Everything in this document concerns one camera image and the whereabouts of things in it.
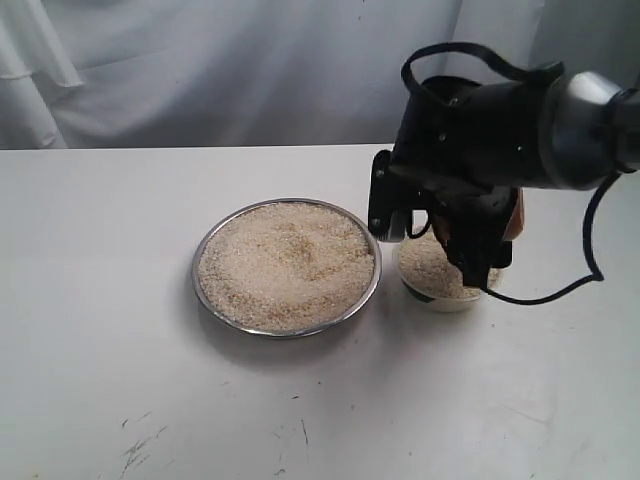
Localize white bowl of rice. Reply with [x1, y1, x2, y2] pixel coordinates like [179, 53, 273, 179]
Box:
[392, 230, 486, 313]

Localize white fabric backdrop curtain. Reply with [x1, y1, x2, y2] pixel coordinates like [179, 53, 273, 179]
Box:
[1, 1, 639, 149]

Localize steel plate of rice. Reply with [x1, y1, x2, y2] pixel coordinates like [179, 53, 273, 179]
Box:
[190, 198, 382, 339]

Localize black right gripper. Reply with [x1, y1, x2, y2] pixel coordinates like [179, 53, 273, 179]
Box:
[416, 184, 515, 288]

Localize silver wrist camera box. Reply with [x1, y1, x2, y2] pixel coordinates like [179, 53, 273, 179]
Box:
[367, 150, 408, 243]

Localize brown wooden cup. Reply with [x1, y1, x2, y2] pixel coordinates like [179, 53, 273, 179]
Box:
[432, 188, 525, 247]

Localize black camera cable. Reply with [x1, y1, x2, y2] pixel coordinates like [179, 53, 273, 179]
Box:
[399, 42, 626, 306]

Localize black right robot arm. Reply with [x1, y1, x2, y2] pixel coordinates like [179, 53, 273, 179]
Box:
[390, 72, 639, 287]

